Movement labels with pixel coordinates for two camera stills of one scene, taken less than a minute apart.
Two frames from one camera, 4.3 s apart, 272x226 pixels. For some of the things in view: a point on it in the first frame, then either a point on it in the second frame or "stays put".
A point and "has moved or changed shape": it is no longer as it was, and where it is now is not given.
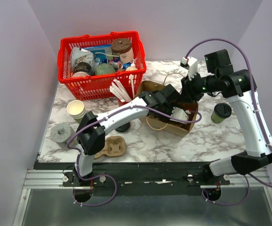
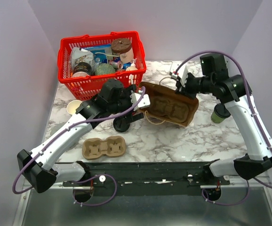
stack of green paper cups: x=76 y=108 stays put
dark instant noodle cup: x=81 y=69 stays put
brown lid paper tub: x=123 y=47 stays put
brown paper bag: x=163 y=123 has moved or changed shape
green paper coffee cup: x=216 y=119 stays put
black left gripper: x=166 y=118 → x=126 y=93
